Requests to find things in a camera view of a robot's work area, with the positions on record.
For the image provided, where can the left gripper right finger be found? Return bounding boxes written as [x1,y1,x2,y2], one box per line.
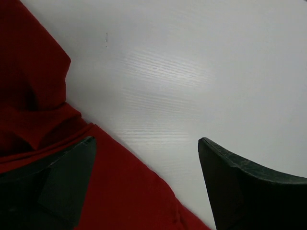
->
[198,138,307,230]

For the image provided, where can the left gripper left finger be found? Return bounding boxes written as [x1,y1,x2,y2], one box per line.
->
[0,137,96,230]

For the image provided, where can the red t shirt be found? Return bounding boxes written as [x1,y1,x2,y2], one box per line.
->
[0,0,207,230]

